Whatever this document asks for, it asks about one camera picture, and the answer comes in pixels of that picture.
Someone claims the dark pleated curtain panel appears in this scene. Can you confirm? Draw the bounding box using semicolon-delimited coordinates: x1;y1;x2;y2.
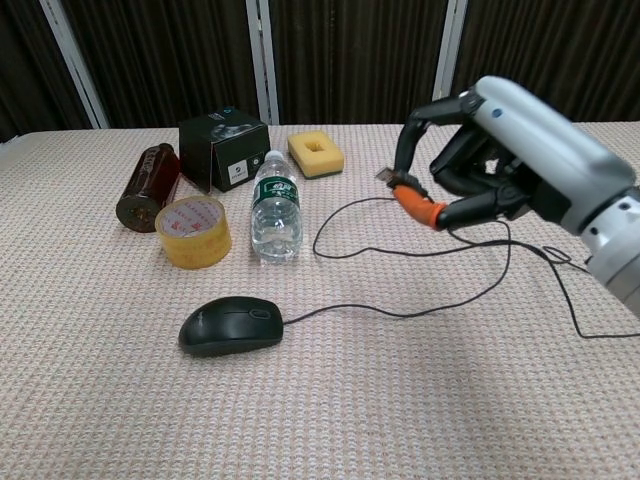
268;0;448;126
0;0;96;144
59;0;267;129
446;0;640;125

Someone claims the yellow packing tape roll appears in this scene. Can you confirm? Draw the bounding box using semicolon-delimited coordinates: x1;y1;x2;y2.
154;196;234;270

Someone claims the clear water bottle green label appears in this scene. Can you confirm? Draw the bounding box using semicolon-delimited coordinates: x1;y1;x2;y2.
249;149;305;266

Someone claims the white partition post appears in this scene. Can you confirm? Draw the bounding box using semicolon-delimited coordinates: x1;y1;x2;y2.
244;0;281;126
38;0;111;129
427;0;472;125

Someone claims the dark red drink bottle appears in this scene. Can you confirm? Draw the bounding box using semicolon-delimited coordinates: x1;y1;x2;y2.
115;142;182;234

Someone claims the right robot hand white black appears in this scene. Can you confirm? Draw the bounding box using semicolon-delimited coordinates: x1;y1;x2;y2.
388;74;640;237

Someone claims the yellow sponge with square hole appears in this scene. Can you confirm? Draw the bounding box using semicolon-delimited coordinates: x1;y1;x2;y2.
286;130;347;181

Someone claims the beige woven tablecloth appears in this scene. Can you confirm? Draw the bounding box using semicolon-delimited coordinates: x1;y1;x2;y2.
0;119;640;480

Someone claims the black computer mouse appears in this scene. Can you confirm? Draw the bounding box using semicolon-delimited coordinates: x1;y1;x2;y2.
178;295;287;359

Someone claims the black cardboard product box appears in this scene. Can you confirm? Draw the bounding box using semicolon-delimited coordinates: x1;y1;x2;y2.
178;105;269;194

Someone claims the black mouse cable with USB plug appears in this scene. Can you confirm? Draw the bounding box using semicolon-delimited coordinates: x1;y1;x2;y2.
282;167;624;340

